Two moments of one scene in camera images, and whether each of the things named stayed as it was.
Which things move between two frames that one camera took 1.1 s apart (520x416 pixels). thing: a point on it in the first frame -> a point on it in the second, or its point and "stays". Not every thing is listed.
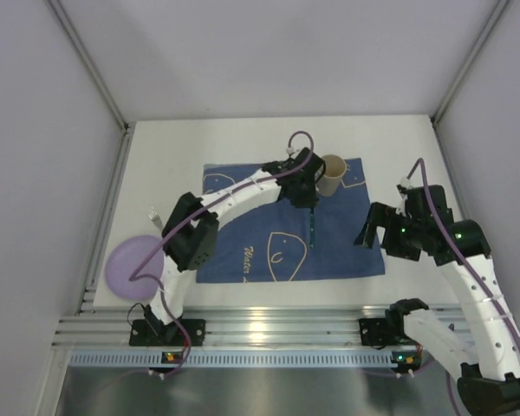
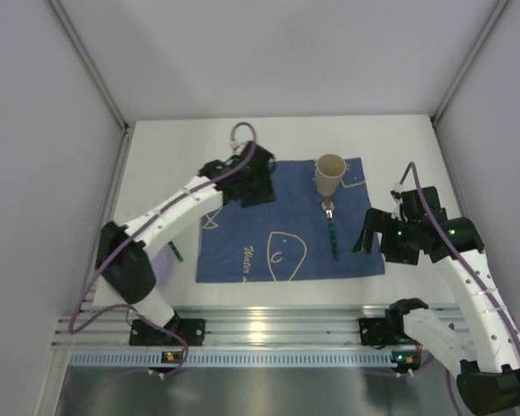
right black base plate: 380,332 stays
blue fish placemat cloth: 272,243 stays
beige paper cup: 328,184 stays
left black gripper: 305,196 -> 255,191
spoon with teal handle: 312,225 -> 328,205
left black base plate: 150,332 stays
